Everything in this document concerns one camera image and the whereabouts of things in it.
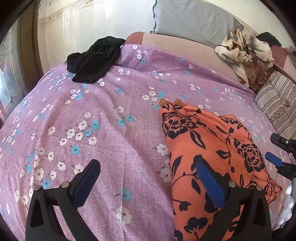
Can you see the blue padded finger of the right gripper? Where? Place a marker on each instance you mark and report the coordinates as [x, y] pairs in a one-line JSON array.
[[286, 170]]

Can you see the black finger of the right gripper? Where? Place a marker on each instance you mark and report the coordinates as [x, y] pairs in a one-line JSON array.
[[283, 143]]

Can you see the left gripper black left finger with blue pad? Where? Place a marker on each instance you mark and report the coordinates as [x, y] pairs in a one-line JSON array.
[[42, 222]]

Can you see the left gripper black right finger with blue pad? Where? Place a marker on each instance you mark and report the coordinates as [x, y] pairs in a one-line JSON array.
[[254, 222]]

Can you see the orange black floral garment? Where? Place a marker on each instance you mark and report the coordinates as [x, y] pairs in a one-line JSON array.
[[194, 135]]

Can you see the black clothing pile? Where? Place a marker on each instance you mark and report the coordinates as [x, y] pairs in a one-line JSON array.
[[94, 63]]

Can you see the white gloved hand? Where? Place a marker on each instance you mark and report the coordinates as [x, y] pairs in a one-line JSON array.
[[286, 207]]

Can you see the striped floral cushion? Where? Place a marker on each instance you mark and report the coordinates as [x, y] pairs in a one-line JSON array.
[[276, 99]]

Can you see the purple floral bedsheet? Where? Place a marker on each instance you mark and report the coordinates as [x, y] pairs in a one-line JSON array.
[[61, 125]]

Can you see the beige brown patterned cloth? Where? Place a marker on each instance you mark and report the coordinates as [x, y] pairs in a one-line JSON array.
[[248, 57]]

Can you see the dark cloth behind pile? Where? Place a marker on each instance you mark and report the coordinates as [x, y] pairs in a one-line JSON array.
[[269, 38]]

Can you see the pink mattress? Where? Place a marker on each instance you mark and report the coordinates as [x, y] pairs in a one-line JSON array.
[[191, 50]]

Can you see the grey pillow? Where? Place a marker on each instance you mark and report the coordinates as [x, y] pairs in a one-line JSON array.
[[198, 21]]

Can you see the wooden window frame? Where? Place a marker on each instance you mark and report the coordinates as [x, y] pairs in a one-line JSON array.
[[20, 59]]

